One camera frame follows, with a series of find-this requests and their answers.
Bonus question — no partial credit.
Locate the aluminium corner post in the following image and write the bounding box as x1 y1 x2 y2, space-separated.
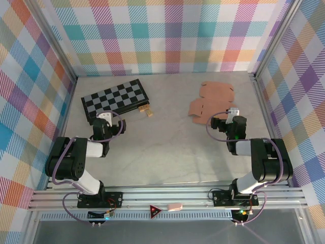
25 0 78 79
253 0 303 78

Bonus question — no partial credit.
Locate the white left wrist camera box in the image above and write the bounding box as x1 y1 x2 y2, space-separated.
98 111 113 127

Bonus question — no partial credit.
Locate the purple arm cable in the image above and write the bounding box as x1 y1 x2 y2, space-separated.
206 110 283 226
52 111 127 226

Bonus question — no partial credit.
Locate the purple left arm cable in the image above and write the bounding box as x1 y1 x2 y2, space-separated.
52 111 127 226

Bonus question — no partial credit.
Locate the pink oval eraser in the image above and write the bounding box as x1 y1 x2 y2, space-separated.
167 202 183 212

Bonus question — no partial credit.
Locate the pink paper box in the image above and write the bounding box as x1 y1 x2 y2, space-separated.
188 81 238 125

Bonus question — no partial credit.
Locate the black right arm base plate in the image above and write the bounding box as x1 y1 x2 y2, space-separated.
212 189 259 207

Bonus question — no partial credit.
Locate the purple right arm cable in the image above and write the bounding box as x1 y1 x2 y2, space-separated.
206 110 283 226

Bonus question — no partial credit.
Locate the red black triangle button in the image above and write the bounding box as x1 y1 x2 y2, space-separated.
149 204 163 219

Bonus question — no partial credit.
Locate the slotted grey cable duct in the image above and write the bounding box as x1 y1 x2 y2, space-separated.
40 212 234 221

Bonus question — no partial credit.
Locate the black adapter board with connector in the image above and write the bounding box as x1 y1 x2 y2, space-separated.
87 209 115 221
232 209 251 221

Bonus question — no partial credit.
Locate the black grey chess board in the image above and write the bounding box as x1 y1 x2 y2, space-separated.
81 79 150 125

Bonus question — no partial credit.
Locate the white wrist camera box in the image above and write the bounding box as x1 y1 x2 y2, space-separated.
98 111 113 127
226 108 240 125

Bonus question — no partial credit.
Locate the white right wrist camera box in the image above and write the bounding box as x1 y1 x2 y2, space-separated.
226 108 240 125

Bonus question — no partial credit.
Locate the aluminium front rail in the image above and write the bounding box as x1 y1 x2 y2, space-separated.
27 187 309 211

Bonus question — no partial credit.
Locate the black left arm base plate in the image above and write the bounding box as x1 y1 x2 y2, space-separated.
77 191 124 209

